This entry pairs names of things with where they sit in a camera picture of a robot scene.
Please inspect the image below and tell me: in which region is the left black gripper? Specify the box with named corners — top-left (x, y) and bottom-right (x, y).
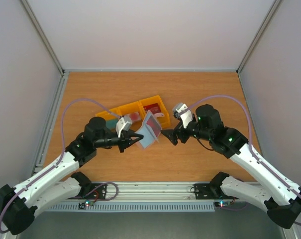
top-left (95, 129), bottom-right (144, 153)

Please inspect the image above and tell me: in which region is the pink leather card holder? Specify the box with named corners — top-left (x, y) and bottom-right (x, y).
top-left (136, 111), bottom-right (160, 149)

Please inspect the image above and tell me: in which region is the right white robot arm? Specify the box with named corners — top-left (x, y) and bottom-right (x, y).
top-left (161, 104), bottom-right (301, 229)

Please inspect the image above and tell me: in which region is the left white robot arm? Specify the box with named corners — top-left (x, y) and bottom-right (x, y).
top-left (0, 117), bottom-right (144, 235)

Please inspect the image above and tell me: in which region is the pink circle card stack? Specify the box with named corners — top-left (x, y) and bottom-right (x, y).
top-left (126, 112), bottom-right (142, 123)

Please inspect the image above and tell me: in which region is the teal VIP card stack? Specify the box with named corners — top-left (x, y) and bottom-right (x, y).
top-left (106, 119), bottom-right (118, 130)

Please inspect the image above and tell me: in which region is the red card stack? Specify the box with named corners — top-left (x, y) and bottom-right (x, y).
top-left (143, 103), bottom-right (161, 114)

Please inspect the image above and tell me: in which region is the yellow three-compartment bin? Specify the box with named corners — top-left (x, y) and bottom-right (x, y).
top-left (109, 95), bottom-right (171, 130)

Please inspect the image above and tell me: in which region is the left small circuit board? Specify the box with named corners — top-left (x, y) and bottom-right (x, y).
top-left (78, 201), bottom-right (94, 210)

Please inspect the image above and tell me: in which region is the small circuit board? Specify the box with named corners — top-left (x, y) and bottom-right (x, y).
top-left (78, 201), bottom-right (94, 210)
top-left (214, 201), bottom-right (232, 208)

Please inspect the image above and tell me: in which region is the right small circuit board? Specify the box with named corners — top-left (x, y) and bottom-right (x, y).
top-left (214, 201), bottom-right (232, 208)

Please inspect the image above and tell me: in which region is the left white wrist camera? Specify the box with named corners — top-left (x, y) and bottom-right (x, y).
top-left (115, 116), bottom-right (132, 138)

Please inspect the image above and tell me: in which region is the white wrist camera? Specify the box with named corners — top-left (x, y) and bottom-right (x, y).
top-left (115, 116), bottom-right (132, 138)
top-left (172, 103), bottom-right (194, 129)

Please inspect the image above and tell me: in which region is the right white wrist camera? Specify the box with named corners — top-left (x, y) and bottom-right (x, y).
top-left (172, 103), bottom-right (194, 129)

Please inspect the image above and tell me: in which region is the aluminium front rail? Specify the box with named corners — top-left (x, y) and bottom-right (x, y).
top-left (50, 181), bottom-right (265, 202)

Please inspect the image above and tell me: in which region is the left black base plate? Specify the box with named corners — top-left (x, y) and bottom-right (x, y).
top-left (70, 183), bottom-right (107, 200)

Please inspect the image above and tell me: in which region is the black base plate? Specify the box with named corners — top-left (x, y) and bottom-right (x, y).
top-left (190, 183), bottom-right (234, 200)
top-left (70, 183), bottom-right (107, 200)

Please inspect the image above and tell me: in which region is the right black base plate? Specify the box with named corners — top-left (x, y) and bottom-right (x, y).
top-left (190, 183), bottom-right (234, 200)

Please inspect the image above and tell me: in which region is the grey slotted cable duct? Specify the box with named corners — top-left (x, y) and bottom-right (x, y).
top-left (47, 201), bottom-right (215, 213)

